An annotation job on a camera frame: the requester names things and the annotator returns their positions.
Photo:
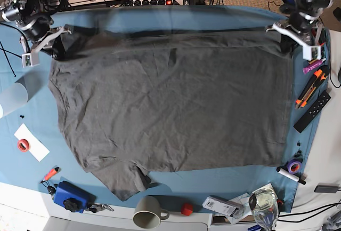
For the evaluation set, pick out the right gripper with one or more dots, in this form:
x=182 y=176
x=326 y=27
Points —
x=44 y=38

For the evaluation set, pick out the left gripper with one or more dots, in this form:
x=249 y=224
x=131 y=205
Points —
x=301 y=29

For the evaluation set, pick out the grey T-shirt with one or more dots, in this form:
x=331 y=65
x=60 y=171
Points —
x=174 y=102

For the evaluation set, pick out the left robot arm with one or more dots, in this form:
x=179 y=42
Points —
x=313 y=8

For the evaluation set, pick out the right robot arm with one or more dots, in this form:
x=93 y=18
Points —
x=14 y=12

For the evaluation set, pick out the orange black utility knife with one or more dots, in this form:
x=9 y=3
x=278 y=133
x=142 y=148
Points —
x=316 y=80

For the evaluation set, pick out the black computer mouse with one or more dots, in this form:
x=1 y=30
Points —
x=339 y=75

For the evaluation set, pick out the frosted plastic cup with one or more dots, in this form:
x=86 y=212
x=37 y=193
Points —
x=13 y=98

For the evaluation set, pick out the black remote control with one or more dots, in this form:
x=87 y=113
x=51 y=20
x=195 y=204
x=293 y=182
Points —
x=312 y=112

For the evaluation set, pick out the blue table cloth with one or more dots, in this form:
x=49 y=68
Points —
x=40 y=114

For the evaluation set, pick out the white paper sheet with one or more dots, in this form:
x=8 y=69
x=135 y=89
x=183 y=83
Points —
x=37 y=149

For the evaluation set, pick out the red tape roll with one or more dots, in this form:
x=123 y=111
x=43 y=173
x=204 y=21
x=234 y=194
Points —
x=23 y=145

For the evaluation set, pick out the orange marker pen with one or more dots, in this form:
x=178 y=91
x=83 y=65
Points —
x=51 y=173

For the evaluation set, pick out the black power strip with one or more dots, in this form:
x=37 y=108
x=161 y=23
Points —
x=155 y=2

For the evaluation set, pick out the purple tape roll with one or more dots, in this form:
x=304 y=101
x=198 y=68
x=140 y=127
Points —
x=294 y=165

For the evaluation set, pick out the white black marker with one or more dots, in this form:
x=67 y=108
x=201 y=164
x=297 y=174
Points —
x=293 y=177

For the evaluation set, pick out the blue clamp block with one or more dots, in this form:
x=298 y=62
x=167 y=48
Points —
x=71 y=197

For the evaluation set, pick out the clear wine glass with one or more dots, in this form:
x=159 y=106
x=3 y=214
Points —
x=264 y=208

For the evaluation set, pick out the metal carabiner keys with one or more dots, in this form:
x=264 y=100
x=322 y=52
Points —
x=95 y=208

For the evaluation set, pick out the white barcode box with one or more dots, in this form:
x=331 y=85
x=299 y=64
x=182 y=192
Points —
x=227 y=208

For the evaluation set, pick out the grey ceramic mug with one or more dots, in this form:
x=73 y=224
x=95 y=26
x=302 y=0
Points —
x=148 y=213

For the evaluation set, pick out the red cube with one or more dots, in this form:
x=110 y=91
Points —
x=187 y=209

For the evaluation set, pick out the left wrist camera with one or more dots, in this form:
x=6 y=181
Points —
x=311 y=52

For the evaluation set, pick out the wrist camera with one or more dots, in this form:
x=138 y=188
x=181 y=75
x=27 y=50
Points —
x=311 y=52
x=30 y=59

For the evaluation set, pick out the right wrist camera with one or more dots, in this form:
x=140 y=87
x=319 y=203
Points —
x=30 y=59

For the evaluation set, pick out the black cable tie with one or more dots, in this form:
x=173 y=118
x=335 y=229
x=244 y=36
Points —
x=11 y=63

